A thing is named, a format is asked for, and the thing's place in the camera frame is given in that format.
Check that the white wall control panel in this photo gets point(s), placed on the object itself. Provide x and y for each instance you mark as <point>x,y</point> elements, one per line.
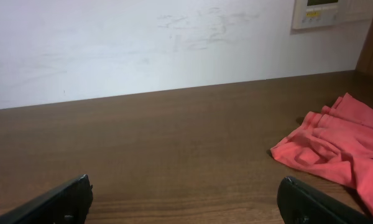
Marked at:
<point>309,14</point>

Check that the red printed t-shirt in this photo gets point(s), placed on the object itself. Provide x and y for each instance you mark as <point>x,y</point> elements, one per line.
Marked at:
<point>335,144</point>

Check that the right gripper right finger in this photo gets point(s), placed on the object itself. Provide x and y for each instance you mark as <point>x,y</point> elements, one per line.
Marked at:
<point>299,203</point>

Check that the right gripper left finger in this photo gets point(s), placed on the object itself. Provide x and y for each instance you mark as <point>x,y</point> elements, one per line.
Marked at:
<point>67,203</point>

